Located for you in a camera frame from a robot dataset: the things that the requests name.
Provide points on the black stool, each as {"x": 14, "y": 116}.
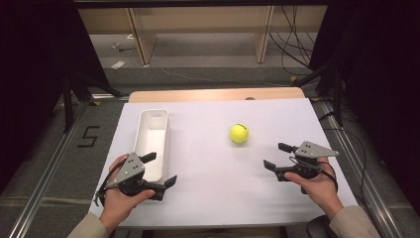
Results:
{"x": 318, "y": 228}

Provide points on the small white folded paper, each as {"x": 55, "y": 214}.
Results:
{"x": 130, "y": 36}

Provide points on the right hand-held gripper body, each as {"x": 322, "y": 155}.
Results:
{"x": 312, "y": 150}

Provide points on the person's right hand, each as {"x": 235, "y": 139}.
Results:
{"x": 320, "y": 190}

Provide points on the white plastic bin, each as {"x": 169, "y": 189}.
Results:
{"x": 152, "y": 139}

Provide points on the black curtain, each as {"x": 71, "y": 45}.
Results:
{"x": 379, "y": 66}

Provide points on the metal floor rail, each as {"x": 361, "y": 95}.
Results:
{"x": 49, "y": 172}
{"x": 360, "y": 172}

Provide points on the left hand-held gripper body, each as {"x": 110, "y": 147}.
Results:
{"x": 130, "y": 168}

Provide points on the white paper scrap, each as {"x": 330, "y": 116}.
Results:
{"x": 118, "y": 64}

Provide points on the small white debris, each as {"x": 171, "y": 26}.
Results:
{"x": 115, "y": 45}

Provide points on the white board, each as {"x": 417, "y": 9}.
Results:
{"x": 214, "y": 172}

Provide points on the thin dark stick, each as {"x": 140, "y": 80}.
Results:
{"x": 127, "y": 49}

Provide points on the black panel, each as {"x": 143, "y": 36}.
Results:
{"x": 33, "y": 66}

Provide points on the black tape floor mark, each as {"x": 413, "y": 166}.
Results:
{"x": 86, "y": 137}

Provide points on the light wooden shelf unit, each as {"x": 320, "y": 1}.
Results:
{"x": 145, "y": 43}

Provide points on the dark round table grommet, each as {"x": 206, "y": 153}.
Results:
{"x": 250, "y": 98}

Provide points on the person's left hand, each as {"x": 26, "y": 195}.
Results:
{"x": 115, "y": 205}

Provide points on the yellow tennis ball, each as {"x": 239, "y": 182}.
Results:
{"x": 238, "y": 134}

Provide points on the black tripod stand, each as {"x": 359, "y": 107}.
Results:
{"x": 67, "y": 105}
{"x": 336, "y": 95}

